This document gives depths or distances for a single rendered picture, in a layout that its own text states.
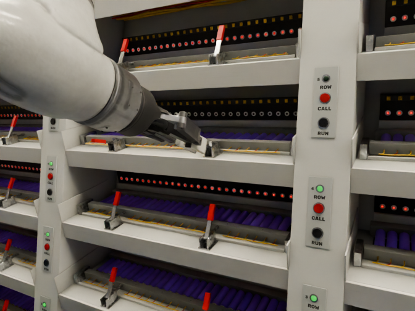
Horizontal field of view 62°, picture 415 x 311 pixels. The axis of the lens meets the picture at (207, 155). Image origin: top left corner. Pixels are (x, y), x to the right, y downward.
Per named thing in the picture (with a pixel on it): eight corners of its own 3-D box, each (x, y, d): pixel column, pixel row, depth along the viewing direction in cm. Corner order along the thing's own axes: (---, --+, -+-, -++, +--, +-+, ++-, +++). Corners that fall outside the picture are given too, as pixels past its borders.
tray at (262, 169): (294, 187, 64) (293, 137, 61) (68, 166, 93) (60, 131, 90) (317, 155, 81) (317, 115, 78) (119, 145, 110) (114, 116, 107)
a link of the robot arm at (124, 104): (108, 123, 40) (139, 136, 45) (123, 50, 42) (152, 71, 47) (55, 122, 45) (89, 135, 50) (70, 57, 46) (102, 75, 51)
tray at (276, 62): (301, 84, 64) (299, 2, 60) (71, 94, 93) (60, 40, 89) (322, 73, 81) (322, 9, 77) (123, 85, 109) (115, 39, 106)
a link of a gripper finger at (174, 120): (142, 105, 51) (171, 103, 48) (164, 116, 56) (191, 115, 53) (139, 120, 51) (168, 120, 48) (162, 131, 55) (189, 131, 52)
